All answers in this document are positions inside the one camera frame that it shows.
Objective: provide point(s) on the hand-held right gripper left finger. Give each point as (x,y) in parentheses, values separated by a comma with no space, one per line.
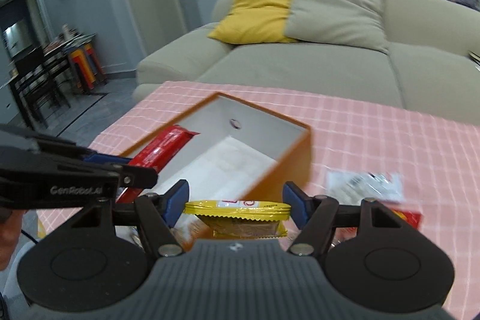
(177,203)

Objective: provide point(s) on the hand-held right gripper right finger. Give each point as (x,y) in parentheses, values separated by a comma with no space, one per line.
(296,203)

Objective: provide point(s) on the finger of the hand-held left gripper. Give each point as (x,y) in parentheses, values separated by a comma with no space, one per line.
(107,158)
(137,177)

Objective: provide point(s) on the long red snack packet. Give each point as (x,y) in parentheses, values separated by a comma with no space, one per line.
(165,147)

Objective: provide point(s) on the orange cardboard box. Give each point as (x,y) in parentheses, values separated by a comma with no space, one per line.
(292,162)

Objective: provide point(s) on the yellow biscuit packet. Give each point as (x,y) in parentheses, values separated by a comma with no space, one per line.
(240,209)

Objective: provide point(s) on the large red snack bag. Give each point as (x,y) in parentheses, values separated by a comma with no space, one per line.
(410,219)

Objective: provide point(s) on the person's left forearm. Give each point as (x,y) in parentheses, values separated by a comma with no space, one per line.
(7,241)

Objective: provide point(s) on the white printed snack packet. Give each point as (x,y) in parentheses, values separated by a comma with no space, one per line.
(360,187)

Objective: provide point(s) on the stack of colourful stools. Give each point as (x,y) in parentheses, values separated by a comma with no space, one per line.
(84,69)

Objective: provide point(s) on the black dining chair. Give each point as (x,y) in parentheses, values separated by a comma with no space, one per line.
(37,87)

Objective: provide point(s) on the pink checked tablecloth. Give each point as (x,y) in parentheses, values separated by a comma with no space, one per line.
(375,140)

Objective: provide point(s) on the beige sofa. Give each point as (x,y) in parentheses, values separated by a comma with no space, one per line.
(300,65)

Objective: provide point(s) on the yellow cushion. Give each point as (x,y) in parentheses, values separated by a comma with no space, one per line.
(255,16)

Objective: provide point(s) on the beige cushion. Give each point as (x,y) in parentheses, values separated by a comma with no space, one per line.
(337,12)

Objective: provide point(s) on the dark hardcover book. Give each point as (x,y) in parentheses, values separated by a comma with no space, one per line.
(475,59)

